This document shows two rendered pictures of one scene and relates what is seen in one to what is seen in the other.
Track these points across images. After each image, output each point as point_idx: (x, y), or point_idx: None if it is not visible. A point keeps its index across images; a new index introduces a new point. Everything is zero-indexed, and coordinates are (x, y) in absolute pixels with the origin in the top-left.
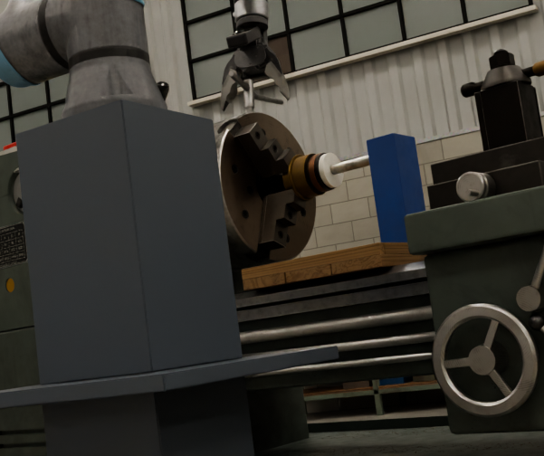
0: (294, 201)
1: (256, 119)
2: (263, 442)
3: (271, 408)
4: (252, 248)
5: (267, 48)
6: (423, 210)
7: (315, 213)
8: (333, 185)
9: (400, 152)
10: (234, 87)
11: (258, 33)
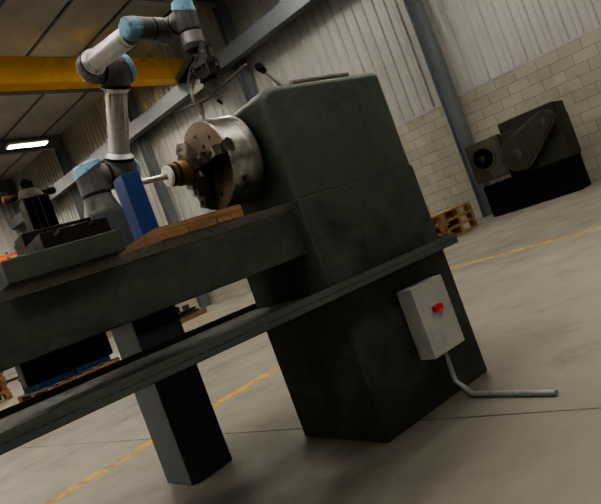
0: (187, 188)
1: (190, 131)
2: (301, 293)
3: (300, 273)
4: (208, 208)
5: (188, 71)
6: (135, 218)
7: (231, 168)
8: (169, 185)
9: (117, 191)
10: (217, 86)
11: (189, 59)
